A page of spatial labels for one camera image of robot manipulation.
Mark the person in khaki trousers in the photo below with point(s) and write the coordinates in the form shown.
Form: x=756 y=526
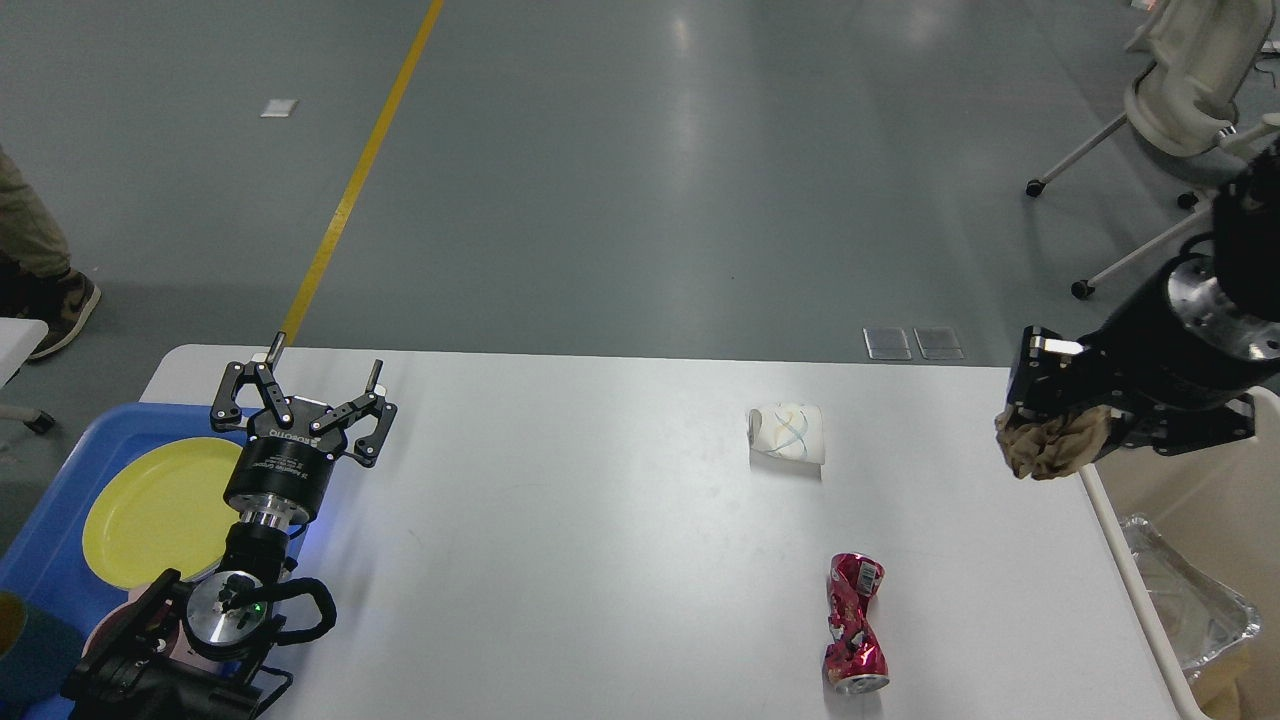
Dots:
x=39 y=281

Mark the brown paper wad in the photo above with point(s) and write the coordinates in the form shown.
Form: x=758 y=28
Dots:
x=1051 y=449

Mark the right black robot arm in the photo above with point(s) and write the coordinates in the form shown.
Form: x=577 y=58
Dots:
x=1242 y=241

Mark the aluminium foil tray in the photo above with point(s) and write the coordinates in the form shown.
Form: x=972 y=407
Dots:
x=1204 y=620

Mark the white office chair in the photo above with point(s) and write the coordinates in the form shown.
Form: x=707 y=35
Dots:
x=1182 y=110

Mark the crushed red can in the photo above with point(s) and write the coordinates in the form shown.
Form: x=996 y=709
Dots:
x=854 y=662

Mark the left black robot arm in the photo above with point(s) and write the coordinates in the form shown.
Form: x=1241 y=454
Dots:
x=192 y=650

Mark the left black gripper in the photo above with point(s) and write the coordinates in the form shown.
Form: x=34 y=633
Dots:
x=285 y=470

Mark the metal floor plate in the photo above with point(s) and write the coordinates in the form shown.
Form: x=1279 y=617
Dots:
x=939 y=343
x=887 y=344

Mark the brown paper bag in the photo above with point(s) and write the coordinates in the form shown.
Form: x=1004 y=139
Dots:
x=1225 y=685

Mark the beige plastic bin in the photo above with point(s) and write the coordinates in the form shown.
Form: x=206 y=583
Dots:
x=1219 y=509

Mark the pink mug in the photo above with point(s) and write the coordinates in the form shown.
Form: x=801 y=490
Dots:
x=113 y=618

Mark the blue plastic tray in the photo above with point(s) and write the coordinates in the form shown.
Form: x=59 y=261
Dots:
x=46 y=565

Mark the dark teal mug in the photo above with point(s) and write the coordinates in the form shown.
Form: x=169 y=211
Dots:
x=38 y=651

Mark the yellow plate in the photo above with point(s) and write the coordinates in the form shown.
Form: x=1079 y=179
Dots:
x=164 y=510

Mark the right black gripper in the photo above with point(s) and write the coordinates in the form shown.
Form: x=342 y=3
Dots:
x=1181 y=340

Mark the white side table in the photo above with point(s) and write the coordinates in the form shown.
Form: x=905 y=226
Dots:
x=19 y=338

